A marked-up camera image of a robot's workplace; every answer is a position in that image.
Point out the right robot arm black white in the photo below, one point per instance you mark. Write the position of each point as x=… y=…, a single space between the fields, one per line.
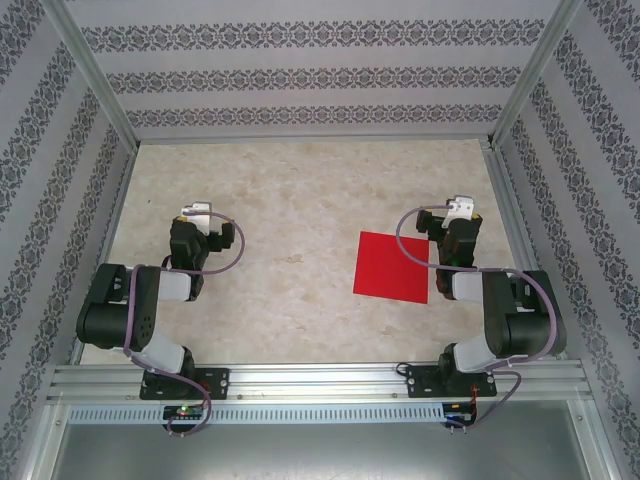
x=530 y=325

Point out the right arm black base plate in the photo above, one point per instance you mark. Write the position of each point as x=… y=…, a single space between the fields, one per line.
x=422 y=382

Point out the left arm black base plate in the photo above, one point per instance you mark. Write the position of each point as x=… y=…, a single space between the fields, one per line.
x=217 y=382

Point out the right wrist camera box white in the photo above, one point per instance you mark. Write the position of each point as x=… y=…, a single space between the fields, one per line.
x=460 y=207

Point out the aluminium mounting rail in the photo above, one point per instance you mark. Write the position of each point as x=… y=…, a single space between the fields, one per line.
x=320 y=382

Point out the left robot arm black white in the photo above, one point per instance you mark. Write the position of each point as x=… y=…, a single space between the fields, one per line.
x=115 y=310

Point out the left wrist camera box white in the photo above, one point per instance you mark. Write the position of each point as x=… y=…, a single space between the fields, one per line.
x=200 y=215

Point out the aluminium side rail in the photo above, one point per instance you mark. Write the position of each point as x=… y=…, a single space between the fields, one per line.
x=109 y=235
x=506 y=200

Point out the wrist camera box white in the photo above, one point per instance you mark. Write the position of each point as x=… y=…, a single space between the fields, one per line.
x=460 y=207
x=200 y=215

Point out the aluminium frame post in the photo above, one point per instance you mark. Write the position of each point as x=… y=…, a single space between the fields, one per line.
x=90 y=65
x=537 y=65

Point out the red paper sheet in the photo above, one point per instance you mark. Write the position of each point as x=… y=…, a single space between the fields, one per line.
x=385 y=270

